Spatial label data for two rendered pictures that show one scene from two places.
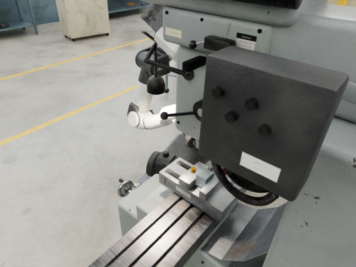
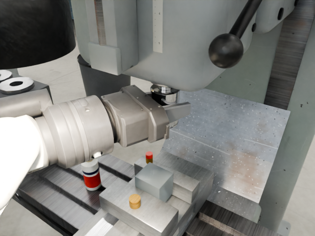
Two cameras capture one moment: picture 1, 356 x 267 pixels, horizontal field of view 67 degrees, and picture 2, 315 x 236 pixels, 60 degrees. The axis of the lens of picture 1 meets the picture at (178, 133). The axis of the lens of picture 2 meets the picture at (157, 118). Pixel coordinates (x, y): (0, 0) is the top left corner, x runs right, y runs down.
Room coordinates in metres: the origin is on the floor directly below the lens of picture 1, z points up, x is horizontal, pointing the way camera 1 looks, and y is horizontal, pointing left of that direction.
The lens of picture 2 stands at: (0.89, 0.28, 1.46)
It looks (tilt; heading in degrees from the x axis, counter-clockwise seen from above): 33 degrees down; 265
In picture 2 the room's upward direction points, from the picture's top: straight up
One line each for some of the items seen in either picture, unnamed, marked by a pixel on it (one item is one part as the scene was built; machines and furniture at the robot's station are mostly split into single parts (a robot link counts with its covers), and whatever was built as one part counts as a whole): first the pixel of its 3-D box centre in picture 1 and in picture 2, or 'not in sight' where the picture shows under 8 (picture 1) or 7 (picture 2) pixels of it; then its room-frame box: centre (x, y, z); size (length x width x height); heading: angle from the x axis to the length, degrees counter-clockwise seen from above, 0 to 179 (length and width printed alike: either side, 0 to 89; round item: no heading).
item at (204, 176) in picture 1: (204, 178); (154, 185); (0.87, -0.12, 1.04); 0.06 x 0.05 x 0.06; 141
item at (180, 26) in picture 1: (231, 27); not in sight; (0.82, -0.14, 1.68); 0.34 x 0.24 x 0.10; 52
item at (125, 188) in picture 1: (128, 191); not in sight; (1.16, 0.28, 0.63); 0.16 x 0.12 x 0.12; 52
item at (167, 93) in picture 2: not in sight; (165, 89); (0.85, -0.11, 1.26); 0.05 x 0.05 x 0.01
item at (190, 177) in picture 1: (194, 175); (138, 208); (0.90, -0.08, 1.02); 0.15 x 0.06 x 0.04; 141
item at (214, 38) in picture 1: (211, 44); not in sight; (0.70, -0.08, 1.66); 0.12 x 0.04 x 0.04; 52
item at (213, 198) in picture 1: (197, 183); (146, 211); (0.88, -0.10, 0.99); 0.35 x 0.15 x 0.11; 51
